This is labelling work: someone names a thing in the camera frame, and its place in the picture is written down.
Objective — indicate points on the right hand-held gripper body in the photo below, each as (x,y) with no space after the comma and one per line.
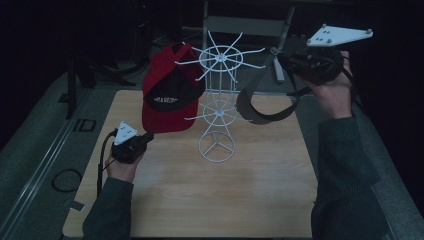
(316,63)

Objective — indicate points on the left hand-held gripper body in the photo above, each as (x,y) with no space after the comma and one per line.
(128,146)

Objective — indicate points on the red baseball cap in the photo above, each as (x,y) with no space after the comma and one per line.
(166,96)

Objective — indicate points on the gray sun visor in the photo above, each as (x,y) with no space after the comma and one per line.
(263,115)

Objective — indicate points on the person's left hand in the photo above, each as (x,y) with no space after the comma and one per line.
(121,170)

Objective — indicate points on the person's right hand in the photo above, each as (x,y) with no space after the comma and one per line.
(333,96)

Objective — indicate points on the dark tripod stand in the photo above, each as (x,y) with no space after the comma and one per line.
(90,76)

